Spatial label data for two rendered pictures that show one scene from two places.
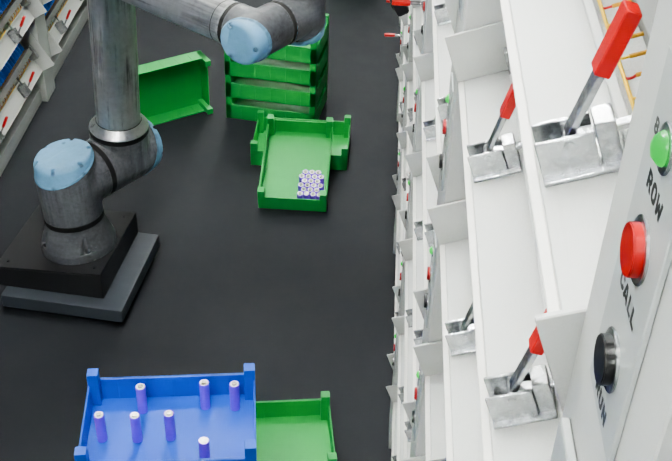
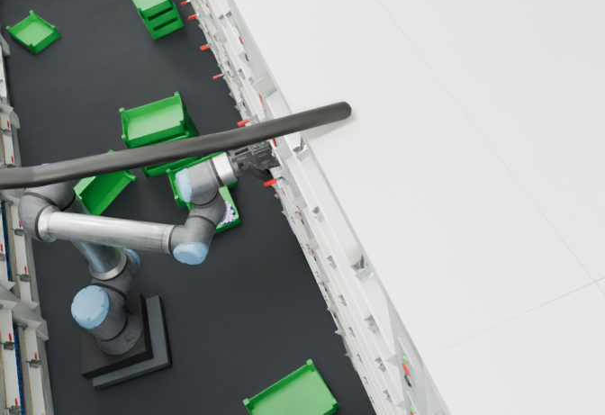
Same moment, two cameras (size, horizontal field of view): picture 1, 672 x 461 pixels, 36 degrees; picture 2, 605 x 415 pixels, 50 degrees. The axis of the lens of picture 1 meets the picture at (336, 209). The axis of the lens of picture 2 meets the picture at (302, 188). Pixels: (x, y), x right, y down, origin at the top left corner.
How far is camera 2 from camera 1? 0.90 m
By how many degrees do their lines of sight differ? 17
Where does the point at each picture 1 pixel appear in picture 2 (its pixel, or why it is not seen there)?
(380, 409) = (338, 347)
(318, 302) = (270, 291)
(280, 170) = not seen: hidden behind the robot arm
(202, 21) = (157, 248)
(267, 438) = (290, 400)
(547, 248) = not seen: outside the picture
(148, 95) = (94, 192)
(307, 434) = (310, 385)
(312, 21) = (220, 212)
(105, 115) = (99, 266)
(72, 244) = (120, 342)
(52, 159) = (84, 310)
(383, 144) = not seen: hidden behind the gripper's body
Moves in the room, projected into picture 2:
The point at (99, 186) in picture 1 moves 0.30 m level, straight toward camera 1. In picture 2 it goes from (118, 306) to (156, 361)
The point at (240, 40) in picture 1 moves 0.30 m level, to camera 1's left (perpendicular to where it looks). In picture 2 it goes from (189, 257) to (91, 302)
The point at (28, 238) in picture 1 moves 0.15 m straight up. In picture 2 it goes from (87, 343) to (71, 329)
